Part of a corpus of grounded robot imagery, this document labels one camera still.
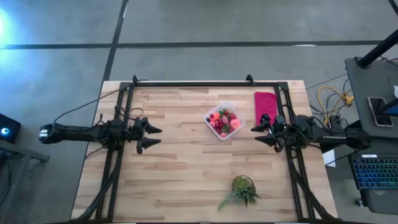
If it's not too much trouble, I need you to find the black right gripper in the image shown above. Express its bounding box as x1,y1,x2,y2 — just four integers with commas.
250,113,295,153

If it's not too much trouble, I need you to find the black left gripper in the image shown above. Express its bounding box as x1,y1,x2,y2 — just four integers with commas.
124,117,162,154

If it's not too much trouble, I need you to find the clear plastic tupperware container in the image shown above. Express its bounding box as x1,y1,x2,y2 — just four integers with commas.
203,100,246,141

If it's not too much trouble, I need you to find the magenta folded cloth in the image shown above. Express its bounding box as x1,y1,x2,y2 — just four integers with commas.
254,91,279,125

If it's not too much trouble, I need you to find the potted green succulent plant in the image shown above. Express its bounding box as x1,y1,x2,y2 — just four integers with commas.
216,175,262,212

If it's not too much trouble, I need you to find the white paper sheet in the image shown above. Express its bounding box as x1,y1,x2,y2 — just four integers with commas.
322,149,337,168

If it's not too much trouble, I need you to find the grey side desk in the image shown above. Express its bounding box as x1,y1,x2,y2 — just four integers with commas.
344,57,398,139

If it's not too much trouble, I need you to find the backlit computer keyboard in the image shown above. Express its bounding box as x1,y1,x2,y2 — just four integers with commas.
347,153,398,190

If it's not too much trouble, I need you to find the smartphone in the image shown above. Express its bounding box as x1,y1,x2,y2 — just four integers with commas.
367,96,394,128

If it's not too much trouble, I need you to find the grey metal stand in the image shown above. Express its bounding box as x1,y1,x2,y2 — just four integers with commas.
0,141,50,224

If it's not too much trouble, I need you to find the grey keyboard desk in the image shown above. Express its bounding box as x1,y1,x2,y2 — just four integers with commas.
351,136,398,215

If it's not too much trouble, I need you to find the black box with blue light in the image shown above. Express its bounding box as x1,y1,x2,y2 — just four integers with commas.
0,113,22,144

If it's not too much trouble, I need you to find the black pole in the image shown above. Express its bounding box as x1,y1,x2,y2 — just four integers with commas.
356,28,398,69

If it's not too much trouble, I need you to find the black metal table frame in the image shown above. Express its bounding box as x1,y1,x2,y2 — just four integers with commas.
71,74,340,223

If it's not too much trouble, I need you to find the long black arm cable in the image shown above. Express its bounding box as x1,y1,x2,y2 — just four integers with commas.
52,78,149,125

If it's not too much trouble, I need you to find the yellow cable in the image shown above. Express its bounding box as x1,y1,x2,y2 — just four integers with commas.
317,85,354,127

